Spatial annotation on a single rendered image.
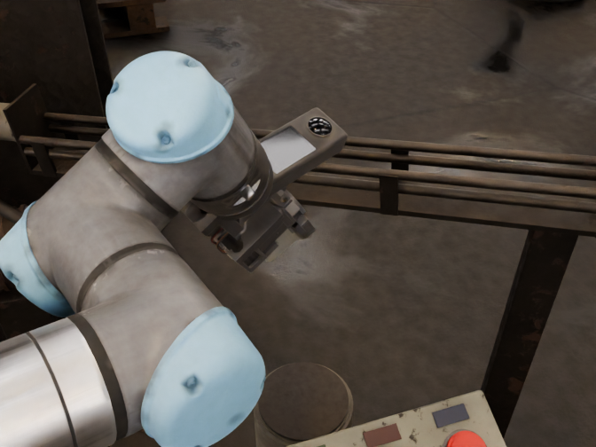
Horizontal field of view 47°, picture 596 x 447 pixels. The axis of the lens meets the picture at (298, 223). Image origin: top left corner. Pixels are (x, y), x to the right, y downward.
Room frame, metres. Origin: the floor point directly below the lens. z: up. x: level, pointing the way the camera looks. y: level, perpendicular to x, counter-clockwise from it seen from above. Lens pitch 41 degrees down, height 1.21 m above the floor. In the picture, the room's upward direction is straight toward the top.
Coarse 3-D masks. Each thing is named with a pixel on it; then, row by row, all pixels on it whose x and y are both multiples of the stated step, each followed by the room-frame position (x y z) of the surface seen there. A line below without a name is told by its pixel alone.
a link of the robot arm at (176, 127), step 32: (160, 64) 0.40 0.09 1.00; (192, 64) 0.40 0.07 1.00; (128, 96) 0.38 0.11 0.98; (160, 96) 0.38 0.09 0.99; (192, 96) 0.38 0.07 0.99; (224, 96) 0.40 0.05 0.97; (128, 128) 0.36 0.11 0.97; (160, 128) 0.36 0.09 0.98; (192, 128) 0.36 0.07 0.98; (224, 128) 0.39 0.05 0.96; (128, 160) 0.36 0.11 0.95; (160, 160) 0.36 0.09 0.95; (192, 160) 0.37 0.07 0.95; (224, 160) 0.39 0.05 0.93; (160, 192) 0.36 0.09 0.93; (192, 192) 0.37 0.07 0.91; (224, 192) 0.40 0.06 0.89
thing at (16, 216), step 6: (0, 204) 0.78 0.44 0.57; (6, 204) 0.78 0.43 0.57; (0, 210) 0.77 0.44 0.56; (6, 210) 0.76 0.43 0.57; (12, 210) 0.76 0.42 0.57; (18, 210) 0.77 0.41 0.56; (6, 216) 0.76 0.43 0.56; (12, 216) 0.75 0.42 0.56; (18, 216) 0.75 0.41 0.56; (12, 222) 0.75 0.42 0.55
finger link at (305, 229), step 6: (294, 216) 0.50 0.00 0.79; (300, 216) 0.50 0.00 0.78; (300, 222) 0.49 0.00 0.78; (306, 222) 0.49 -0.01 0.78; (294, 228) 0.49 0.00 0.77; (300, 228) 0.50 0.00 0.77; (306, 228) 0.50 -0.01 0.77; (312, 228) 0.50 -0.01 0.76; (300, 234) 0.52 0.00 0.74; (306, 234) 0.50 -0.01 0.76
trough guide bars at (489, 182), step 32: (64, 128) 0.84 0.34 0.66; (96, 128) 0.83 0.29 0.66; (384, 160) 0.70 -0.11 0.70; (416, 160) 0.69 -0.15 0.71; (448, 160) 0.68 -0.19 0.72; (544, 160) 0.65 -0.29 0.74; (576, 160) 0.64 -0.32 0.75; (384, 192) 0.64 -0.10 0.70; (416, 192) 0.63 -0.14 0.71; (448, 192) 0.62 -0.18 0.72; (480, 192) 0.61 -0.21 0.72; (544, 192) 0.59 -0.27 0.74; (576, 192) 0.58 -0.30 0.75
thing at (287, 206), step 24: (264, 192) 0.44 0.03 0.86; (288, 192) 0.50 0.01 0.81; (192, 216) 0.44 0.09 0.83; (216, 216) 0.43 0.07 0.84; (240, 216) 0.44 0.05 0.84; (264, 216) 0.48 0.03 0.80; (288, 216) 0.49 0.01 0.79; (216, 240) 0.46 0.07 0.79; (240, 240) 0.46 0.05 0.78; (264, 240) 0.47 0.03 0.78; (240, 264) 0.45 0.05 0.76
